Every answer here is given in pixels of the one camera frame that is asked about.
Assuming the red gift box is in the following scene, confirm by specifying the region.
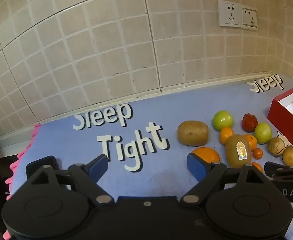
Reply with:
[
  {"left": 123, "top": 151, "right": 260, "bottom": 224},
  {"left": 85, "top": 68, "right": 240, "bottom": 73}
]
[{"left": 266, "top": 84, "right": 293, "bottom": 162}]

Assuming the white wall socket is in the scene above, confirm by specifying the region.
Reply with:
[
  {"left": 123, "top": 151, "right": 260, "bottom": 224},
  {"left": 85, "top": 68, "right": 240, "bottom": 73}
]
[{"left": 217, "top": 0, "right": 242, "bottom": 28}]

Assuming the tiny tangerine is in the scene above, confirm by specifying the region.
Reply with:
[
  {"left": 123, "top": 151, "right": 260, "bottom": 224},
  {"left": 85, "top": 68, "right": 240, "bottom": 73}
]
[{"left": 252, "top": 148, "right": 264, "bottom": 160}]

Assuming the plain brown kiwi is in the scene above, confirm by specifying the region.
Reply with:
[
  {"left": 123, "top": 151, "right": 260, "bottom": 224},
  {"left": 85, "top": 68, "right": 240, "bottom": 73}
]
[{"left": 177, "top": 120, "right": 209, "bottom": 147}]

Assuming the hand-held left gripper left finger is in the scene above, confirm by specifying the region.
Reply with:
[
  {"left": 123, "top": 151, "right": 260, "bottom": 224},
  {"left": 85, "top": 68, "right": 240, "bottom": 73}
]
[{"left": 26, "top": 154, "right": 114, "bottom": 204}]

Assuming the beige round fruit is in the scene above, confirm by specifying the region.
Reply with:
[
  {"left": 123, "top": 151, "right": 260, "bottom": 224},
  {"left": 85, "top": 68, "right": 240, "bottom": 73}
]
[
  {"left": 267, "top": 137, "right": 286, "bottom": 158},
  {"left": 282, "top": 145, "right": 293, "bottom": 167}
]

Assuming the cream wall socket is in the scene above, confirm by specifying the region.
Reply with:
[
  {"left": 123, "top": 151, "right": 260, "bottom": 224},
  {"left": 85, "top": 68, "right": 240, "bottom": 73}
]
[{"left": 241, "top": 5, "right": 258, "bottom": 31}]

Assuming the brown kiwi with sticker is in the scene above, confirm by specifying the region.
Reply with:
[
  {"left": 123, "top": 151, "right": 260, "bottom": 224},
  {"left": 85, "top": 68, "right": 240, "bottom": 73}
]
[{"left": 225, "top": 134, "right": 252, "bottom": 169}]

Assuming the red strawberry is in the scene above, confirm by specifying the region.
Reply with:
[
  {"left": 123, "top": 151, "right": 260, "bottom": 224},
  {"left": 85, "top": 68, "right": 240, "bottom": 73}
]
[{"left": 242, "top": 113, "right": 258, "bottom": 132}]

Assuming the green apple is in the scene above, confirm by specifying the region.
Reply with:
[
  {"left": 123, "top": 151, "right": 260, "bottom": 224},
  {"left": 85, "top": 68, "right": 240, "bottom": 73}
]
[
  {"left": 212, "top": 110, "right": 233, "bottom": 132},
  {"left": 254, "top": 122, "right": 272, "bottom": 145}
]

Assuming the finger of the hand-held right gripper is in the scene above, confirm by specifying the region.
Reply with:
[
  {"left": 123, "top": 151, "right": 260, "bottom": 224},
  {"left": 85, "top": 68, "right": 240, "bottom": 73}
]
[{"left": 264, "top": 161, "right": 293, "bottom": 182}]

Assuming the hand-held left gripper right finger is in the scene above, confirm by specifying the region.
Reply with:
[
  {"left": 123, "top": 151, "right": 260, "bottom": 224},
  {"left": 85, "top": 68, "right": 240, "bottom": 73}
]
[{"left": 181, "top": 152, "right": 272, "bottom": 204}]

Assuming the small tangerine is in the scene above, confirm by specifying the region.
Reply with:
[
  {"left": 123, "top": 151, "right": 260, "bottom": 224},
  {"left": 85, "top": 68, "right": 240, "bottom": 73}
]
[
  {"left": 220, "top": 127, "right": 234, "bottom": 146},
  {"left": 251, "top": 162, "right": 264, "bottom": 174},
  {"left": 244, "top": 134, "right": 258, "bottom": 151}
]

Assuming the large orange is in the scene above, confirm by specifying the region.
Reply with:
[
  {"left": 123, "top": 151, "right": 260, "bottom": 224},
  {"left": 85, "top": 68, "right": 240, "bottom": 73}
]
[{"left": 191, "top": 147, "right": 221, "bottom": 165}]

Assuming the blue printed mat pink fringe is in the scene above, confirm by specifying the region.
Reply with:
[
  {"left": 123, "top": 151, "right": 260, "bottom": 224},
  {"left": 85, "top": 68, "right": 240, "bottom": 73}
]
[{"left": 6, "top": 73, "right": 293, "bottom": 240}]

